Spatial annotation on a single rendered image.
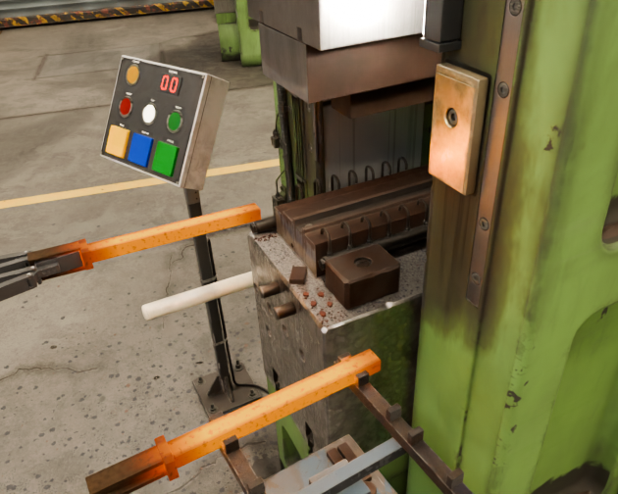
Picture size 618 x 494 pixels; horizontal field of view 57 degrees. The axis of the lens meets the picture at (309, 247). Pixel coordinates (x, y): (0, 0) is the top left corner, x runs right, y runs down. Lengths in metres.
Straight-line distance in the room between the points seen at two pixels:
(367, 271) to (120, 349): 1.60
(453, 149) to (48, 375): 1.96
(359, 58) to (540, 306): 0.48
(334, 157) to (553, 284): 0.67
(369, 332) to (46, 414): 1.52
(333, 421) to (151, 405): 1.13
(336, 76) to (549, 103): 0.37
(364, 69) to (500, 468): 0.73
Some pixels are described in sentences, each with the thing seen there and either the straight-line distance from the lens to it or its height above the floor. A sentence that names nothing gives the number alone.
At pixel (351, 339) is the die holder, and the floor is 0.87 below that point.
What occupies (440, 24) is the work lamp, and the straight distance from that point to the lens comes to 0.82.
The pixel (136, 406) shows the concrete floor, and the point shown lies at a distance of 2.23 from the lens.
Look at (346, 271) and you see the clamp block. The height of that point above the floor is 0.98.
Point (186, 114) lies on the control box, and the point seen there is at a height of 1.11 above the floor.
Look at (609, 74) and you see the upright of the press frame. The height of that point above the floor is 1.39.
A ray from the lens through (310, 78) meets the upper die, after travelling 0.96.
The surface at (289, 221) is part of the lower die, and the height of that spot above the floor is 0.99.
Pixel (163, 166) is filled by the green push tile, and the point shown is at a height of 0.99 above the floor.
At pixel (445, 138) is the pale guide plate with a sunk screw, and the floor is 1.26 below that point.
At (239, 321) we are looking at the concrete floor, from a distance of 2.46.
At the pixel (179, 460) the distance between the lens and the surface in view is 0.79.
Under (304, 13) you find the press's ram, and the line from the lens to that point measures 0.93.
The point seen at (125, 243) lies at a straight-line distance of 1.03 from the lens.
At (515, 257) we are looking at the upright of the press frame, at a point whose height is 1.12.
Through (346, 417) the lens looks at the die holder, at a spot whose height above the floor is 0.66.
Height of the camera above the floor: 1.59
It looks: 33 degrees down
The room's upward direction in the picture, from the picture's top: 3 degrees counter-clockwise
